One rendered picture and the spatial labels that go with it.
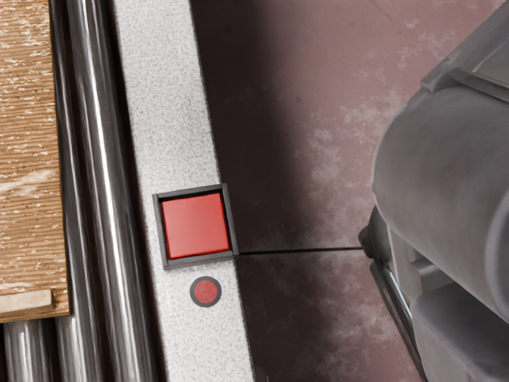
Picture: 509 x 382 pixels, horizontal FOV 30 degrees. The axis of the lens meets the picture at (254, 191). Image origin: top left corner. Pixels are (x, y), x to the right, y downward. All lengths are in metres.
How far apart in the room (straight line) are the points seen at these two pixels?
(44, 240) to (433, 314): 0.67
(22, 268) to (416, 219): 0.69
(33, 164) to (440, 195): 0.74
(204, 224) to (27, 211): 0.17
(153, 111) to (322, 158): 1.00
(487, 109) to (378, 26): 1.84
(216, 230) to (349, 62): 1.17
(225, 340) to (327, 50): 1.23
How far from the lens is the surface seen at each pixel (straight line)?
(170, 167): 0.98
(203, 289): 0.94
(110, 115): 1.00
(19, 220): 0.95
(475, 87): 0.29
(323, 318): 1.88
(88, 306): 0.94
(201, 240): 0.94
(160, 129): 0.99
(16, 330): 0.94
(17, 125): 0.99
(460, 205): 0.26
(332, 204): 1.94
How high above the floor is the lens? 1.83
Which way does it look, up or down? 71 degrees down
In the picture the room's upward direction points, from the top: 8 degrees clockwise
